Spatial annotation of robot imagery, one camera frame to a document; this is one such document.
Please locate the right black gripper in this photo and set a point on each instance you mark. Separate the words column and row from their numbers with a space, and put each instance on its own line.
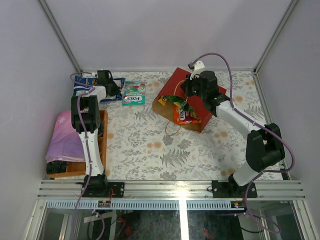
column 186, row 86

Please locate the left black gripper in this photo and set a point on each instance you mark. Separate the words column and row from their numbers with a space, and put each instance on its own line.
column 114, row 89

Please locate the blue chips bag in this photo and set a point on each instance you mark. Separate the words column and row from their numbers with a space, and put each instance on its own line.
column 86, row 83

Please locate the red paper bag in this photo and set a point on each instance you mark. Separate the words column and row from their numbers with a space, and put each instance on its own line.
column 172, row 88

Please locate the green Fox's candy bag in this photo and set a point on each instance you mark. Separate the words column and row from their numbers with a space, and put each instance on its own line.
column 134, row 93

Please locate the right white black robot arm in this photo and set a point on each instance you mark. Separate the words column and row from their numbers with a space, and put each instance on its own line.
column 264, row 147

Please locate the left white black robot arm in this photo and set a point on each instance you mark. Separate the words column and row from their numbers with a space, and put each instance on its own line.
column 85, row 119

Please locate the orange candy bag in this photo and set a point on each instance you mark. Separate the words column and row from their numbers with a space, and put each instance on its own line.
column 183, row 113

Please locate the pink folded cloth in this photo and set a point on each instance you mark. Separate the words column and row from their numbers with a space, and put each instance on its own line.
column 65, row 144

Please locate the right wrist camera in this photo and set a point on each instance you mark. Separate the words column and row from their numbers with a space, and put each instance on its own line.
column 196, row 68

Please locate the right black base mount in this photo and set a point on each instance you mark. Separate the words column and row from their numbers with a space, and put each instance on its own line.
column 230, row 190

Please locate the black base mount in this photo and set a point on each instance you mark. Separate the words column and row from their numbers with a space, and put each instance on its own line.
column 108, row 190
column 230, row 190

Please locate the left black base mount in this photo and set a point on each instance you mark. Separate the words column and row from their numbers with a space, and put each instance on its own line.
column 108, row 190

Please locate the aluminium front rail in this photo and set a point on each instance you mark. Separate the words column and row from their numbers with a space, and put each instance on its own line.
column 267, row 190

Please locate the white slotted cable duct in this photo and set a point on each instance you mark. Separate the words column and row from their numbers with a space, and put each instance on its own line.
column 216, row 205

